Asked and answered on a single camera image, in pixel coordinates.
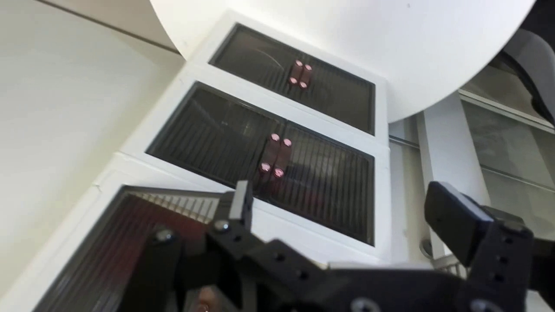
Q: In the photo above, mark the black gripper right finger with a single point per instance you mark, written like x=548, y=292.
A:
x=490, y=254

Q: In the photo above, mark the white stacked storage cabinet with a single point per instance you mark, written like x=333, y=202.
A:
x=144, y=157

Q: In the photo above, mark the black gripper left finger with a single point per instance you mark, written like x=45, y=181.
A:
x=236, y=261

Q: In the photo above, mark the white room door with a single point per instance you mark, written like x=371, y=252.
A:
x=451, y=157

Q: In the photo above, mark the grey office chair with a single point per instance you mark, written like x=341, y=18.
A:
x=534, y=63

